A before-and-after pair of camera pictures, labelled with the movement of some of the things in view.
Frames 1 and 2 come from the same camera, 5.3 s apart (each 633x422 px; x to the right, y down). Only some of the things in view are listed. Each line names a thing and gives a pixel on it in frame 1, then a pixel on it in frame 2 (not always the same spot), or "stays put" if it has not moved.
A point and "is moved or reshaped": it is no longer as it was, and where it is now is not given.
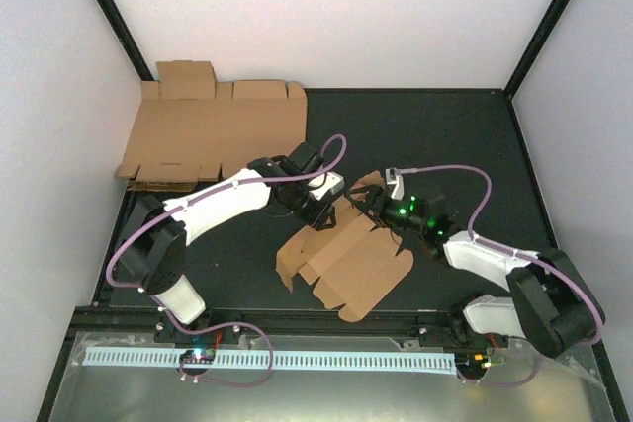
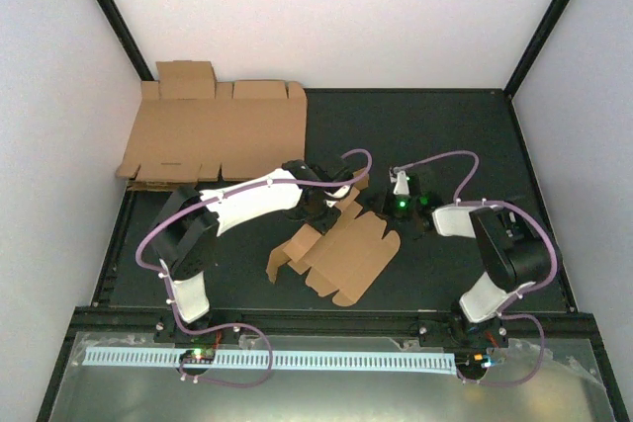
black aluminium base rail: x=283 y=321 stays put
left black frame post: x=112 y=12 stays put
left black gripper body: x=301 y=209 stays put
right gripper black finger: x=366 y=198 → x=374 y=203
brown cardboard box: x=354 y=263 is moved or reshaped
